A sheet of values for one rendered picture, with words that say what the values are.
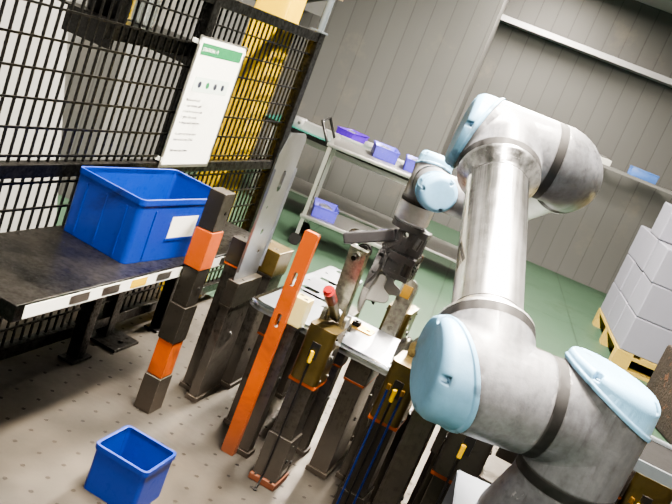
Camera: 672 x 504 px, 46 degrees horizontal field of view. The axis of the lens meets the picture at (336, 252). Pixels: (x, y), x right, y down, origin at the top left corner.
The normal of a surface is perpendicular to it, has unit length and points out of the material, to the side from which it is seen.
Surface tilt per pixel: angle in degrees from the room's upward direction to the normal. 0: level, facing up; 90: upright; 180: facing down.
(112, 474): 90
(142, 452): 90
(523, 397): 69
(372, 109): 90
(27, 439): 0
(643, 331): 90
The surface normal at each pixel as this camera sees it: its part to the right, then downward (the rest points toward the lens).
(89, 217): -0.42, 0.07
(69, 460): 0.36, -0.90
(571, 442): -0.04, 0.36
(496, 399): 0.07, 0.08
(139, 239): 0.83, 0.43
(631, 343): -0.20, 0.18
